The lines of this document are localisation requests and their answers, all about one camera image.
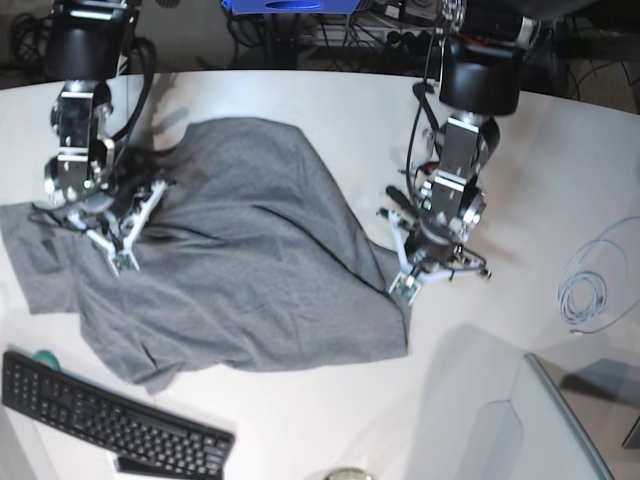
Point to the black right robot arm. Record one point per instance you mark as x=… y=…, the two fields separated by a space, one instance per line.
x=87 y=46

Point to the round brass object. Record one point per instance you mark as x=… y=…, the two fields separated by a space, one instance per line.
x=348 y=473

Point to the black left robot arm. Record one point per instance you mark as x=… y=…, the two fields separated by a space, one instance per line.
x=483 y=45

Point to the grey monitor edge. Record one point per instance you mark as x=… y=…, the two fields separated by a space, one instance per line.
x=601 y=399

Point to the green tape roll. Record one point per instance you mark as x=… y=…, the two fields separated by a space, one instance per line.
x=46 y=359

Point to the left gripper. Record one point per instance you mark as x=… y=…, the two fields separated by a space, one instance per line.
x=438 y=245

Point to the black power strip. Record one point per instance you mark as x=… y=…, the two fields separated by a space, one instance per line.
x=335 y=36

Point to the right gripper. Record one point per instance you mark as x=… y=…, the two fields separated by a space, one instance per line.
x=52 y=213

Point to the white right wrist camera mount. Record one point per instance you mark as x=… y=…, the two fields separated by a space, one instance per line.
x=116 y=233

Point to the grey t-shirt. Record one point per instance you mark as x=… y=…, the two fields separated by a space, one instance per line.
x=253 y=260

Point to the black keyboard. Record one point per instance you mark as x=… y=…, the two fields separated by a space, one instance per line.
x=163 y=444

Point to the blue box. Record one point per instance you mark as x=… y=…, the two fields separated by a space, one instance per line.
x=243 y=7

